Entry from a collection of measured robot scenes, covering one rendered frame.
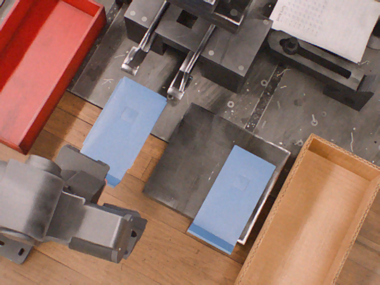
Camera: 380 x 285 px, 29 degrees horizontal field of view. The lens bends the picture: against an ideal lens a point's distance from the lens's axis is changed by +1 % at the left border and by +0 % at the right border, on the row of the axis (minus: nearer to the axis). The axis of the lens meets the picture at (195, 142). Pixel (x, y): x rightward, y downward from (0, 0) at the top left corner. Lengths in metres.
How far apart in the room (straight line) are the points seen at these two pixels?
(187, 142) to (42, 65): 0.26
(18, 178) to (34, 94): 0.42
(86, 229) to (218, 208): 0.33
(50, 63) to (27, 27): 0.07
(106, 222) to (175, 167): 0.32
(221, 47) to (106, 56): 0.20
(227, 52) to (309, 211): 0.27
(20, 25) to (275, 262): 0.54
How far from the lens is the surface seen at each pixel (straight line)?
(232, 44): 1.11
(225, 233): 1.10
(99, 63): 1.19
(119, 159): 1.05
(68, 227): 0.82
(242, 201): 1.11
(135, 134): 1.05
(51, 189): 0.78
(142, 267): 1.11
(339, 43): 1.18
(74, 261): 1.12
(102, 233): 0.81
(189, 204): 1.10
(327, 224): 1.14
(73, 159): 0.93
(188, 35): 1.11
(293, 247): 1.13
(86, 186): 0.90
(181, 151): 1.12
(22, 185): 0.78
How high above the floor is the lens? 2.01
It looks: 75 degrees down
